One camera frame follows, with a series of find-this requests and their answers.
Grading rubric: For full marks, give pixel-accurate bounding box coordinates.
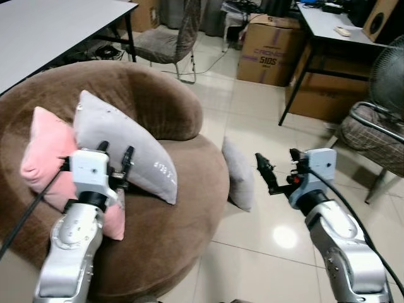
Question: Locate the plain grey pillow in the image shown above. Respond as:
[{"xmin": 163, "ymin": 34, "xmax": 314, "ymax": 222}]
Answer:
[{"xmin": 221, "ymin": 136, "xmax": 256, "ymax": 212}]

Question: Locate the grey pillow with bear print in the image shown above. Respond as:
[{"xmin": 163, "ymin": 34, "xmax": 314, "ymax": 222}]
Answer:
[{"xmin": 73, "ymin": 90, "xmax": 179, "ymax": 206}]

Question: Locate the pink pillow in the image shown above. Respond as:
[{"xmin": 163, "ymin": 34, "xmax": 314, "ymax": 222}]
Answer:
[{"xmin": 20, "ymin": 106, "xmax": 126, "ymax": 242}]

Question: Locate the brown round fabric sofa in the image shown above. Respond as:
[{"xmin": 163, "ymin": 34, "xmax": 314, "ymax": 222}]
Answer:
[{"xmin": 0, "ymin": 60, "xmax": 231, "ymax": 301}]

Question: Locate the plain cardboard box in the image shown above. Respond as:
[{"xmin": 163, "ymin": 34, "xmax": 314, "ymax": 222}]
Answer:
[{"xmin": 285, "ymin": 45, "xmax": 379, "ymax": 124}]

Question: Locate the metal chair with checked cushion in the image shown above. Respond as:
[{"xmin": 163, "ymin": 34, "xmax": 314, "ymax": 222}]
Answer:
[
  {"xmin": 129, "ymin": 0, "xmax": 204, "ymax": 85},
  {"xmin": 331, "ymin": 101, "xmax": 404, "ymax": 204}
]

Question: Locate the black power strip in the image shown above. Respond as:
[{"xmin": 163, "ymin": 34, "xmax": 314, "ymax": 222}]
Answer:
[{"xmin": 95, "ymin": 44, "xmax": 121, "ymax": 59}]

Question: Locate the cardboard box with purple print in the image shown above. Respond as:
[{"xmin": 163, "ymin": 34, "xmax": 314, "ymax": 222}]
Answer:
[{"xmin": 237, "ymin": 14, "xmax": 308, "ymax": 87}]

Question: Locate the black standing fan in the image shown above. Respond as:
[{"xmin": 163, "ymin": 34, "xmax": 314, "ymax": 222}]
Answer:
[{"xmin": 368, "ymin": 35, "xmax": 404, "ymax": 121}]

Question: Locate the large white table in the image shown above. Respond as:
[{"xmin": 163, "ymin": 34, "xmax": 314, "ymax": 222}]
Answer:
[{"xmin": 0, "ymin": 0, "xmax": 140, "ymax": 95}]

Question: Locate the white desk with black legs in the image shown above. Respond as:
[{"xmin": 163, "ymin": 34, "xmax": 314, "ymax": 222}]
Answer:
[{"xmin": 278, "ymin": 0, "xmax": 404, "ymax": 127}]

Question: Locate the small black device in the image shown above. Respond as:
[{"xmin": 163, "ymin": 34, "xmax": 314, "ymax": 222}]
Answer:
[{"xmin": 321, "ymin": 3, "xmax": 345, "ymax": 15}]

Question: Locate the wooden speaker box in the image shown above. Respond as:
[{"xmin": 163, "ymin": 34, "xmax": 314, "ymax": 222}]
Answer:
[{"xmin": 362, "ymin": 0, "xmax": 401, "ymax": 44}]

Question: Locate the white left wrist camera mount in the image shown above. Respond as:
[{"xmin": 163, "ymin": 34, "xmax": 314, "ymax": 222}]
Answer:
[{"xmin": 68, "ymin": 150, "xmax": 124, "ymax": 206}]

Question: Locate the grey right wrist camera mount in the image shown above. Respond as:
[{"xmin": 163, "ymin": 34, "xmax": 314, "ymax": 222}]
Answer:
[{"xmin": 288, "ymin": 148, "xmax": 336, "ymax": 209}]

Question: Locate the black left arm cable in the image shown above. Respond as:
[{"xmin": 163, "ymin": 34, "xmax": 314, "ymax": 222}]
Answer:
[{"xmin": 0, "ymin": 161, "xmax": 71, "ymax": 259}]

